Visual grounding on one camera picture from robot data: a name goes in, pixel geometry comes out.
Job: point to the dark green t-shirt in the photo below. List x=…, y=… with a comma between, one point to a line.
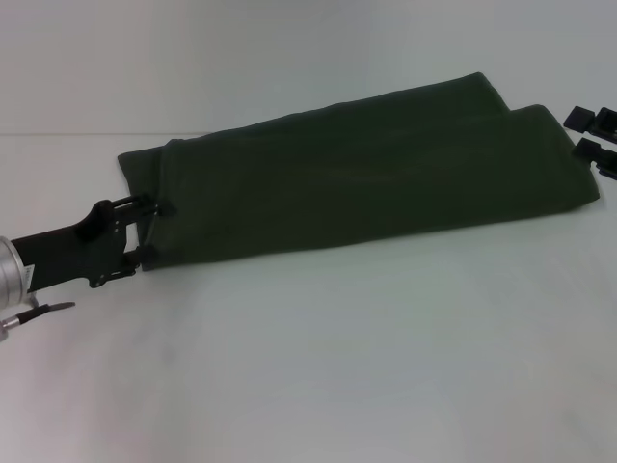
x=361, y=178

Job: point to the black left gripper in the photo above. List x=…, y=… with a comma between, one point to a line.
x=72, y=251

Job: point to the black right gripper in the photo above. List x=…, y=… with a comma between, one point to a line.
x=608, y=126

